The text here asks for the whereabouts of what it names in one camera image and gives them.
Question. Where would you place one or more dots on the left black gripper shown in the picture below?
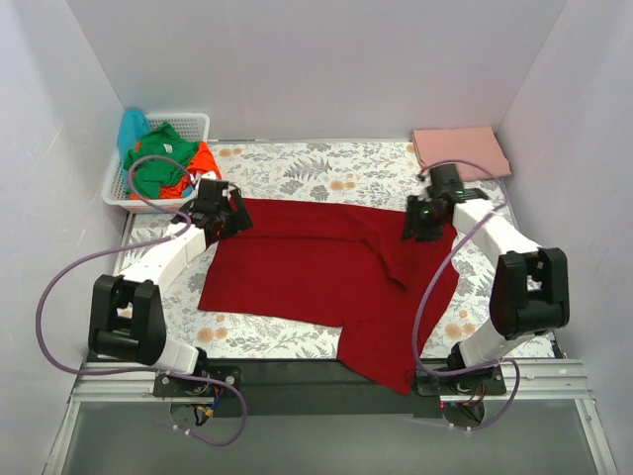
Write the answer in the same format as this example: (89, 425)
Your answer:
(229, 218)

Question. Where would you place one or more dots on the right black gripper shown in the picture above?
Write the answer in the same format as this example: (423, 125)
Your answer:
(422, 231)

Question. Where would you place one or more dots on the dark red t shirt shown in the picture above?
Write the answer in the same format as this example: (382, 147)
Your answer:
(339, 266)

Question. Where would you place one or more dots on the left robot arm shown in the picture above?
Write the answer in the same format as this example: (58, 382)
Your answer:
(127, 321)

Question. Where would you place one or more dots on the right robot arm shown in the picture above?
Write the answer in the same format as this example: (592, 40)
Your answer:
(530, 294)

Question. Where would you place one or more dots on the floral patterned table mat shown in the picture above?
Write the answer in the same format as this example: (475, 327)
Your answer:
(373, 174)

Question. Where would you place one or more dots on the orange t shirt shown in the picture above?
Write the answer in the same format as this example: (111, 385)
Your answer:
(203, 162)

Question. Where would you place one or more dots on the folded pink t shirt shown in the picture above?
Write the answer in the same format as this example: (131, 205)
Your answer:
(475, 145)

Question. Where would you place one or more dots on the green t shirt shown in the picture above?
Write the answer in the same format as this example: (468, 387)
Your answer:
(151, 176)

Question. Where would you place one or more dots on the white plastic laundry basket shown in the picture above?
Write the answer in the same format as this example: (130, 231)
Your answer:
(191, 126)

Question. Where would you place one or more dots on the teal t shirt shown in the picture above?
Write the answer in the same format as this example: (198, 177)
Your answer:
(134, 125)

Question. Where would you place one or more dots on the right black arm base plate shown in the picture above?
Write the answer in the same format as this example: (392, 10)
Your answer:
(445, 383)

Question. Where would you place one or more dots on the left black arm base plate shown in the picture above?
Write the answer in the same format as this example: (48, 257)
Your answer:
(198, 383)

